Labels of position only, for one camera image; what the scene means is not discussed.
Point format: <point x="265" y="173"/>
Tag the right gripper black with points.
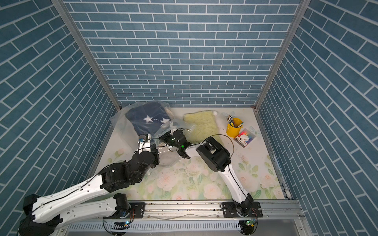
<point x="166" y="139"/>

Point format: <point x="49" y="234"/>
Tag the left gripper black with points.
<point x="154" y="153"/>

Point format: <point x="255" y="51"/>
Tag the light green fluffy blanket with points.
<point x="203" y="124"/>

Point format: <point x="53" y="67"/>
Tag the clear plastic vacuum bag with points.
<point x="126" y="129"/>

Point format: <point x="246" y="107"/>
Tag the navy blue star blanket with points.
<point x="148" y="117"/>

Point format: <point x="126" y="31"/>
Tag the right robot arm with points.
<point x="218" y="159"/>

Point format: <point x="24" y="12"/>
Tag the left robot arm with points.
<point x="95" y="197"/>

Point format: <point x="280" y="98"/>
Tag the pens in bucket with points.
<point x="230" y="120"/>

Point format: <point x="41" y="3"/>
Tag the yellow metal pen bucket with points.
<point x="234" y="129"/>

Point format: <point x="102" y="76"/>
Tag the clear box of stationery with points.
<point x="251" y="132"/>

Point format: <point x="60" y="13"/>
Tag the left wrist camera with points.
<point x="144" y="143"/>

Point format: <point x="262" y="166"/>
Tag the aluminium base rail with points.
<point x="183" y="210"/>

